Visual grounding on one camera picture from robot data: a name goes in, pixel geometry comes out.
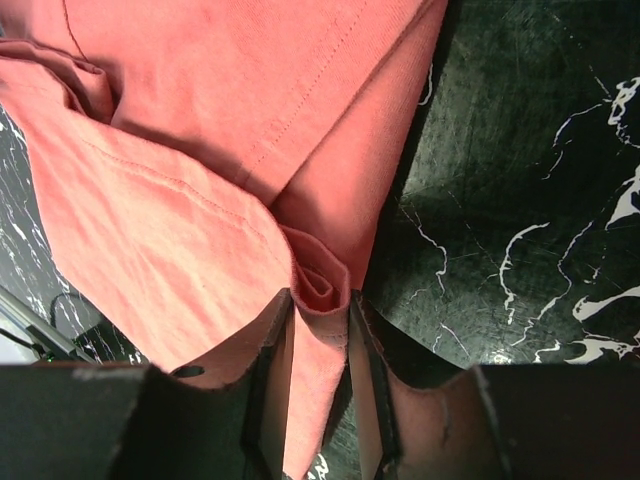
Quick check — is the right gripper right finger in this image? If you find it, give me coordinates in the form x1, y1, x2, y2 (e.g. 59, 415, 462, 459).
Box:
348, 291, 500, 479

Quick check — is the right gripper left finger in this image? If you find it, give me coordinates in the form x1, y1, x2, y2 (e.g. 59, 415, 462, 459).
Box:
171, 289, 295, 479

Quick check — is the salmon pink t shirt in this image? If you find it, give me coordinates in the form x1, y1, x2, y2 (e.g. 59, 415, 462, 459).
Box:
1, 1, 447, 479

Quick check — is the black marble pattern mat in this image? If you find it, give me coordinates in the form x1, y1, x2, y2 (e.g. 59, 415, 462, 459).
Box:
1, 1, 639, 479

